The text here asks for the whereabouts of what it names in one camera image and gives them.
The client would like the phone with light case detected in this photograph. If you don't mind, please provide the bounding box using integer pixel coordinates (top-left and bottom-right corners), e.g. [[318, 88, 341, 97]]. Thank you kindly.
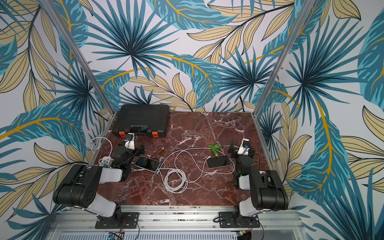
[[135, 156, 161, 173]]

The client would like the white charging cable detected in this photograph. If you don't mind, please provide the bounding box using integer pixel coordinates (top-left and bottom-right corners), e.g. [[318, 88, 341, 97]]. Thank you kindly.
[[130, 146, 236, 194]]

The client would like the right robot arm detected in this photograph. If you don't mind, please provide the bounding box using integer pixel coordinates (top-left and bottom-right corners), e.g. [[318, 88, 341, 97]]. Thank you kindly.
[[213, 139, 289, 229]]

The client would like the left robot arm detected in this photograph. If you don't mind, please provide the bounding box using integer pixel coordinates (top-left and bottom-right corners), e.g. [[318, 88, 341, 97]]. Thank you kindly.
[[53, 144, 145, 230]]

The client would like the phone with pink case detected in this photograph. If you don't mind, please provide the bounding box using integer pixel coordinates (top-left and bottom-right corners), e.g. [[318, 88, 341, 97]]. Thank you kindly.
[[207, 156, 232, 169]]

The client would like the white power strip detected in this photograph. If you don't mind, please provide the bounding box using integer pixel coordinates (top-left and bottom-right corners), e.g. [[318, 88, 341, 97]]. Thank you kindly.
[[98, 156, 114, 168]]

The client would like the green plastic tap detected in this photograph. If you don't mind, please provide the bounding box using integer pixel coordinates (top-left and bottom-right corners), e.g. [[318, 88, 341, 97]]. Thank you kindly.
[[208, 143, 221, 158]]

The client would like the black plastic tool case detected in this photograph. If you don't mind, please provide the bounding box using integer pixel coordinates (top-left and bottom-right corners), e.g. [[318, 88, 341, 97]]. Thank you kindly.
[[111, 104, 170, 138]]

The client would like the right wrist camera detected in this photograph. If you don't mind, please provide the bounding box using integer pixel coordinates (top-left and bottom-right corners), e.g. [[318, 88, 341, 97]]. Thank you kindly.
[[237, 139, 251, 156]]

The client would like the white power strip cord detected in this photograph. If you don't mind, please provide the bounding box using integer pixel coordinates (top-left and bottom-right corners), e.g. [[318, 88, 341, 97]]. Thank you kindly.
[[89, 136, 114, 158]]

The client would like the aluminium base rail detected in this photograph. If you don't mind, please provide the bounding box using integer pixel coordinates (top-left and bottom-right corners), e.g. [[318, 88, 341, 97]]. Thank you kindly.
[[46, 206, 308, 240]]

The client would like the left aluminium frame post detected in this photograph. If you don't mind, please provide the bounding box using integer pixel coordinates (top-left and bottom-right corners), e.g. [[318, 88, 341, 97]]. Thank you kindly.
[[40, 0, 115, 115]]

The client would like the aluminium frame post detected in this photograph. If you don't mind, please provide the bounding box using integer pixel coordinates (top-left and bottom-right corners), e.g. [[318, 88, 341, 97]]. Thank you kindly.
[[40, 0, 115, 115], [253, 1, 315, 120]]

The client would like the right aluminium frame post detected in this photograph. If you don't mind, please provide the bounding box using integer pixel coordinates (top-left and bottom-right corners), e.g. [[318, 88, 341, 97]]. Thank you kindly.
[[253, 1, 315, 120]]

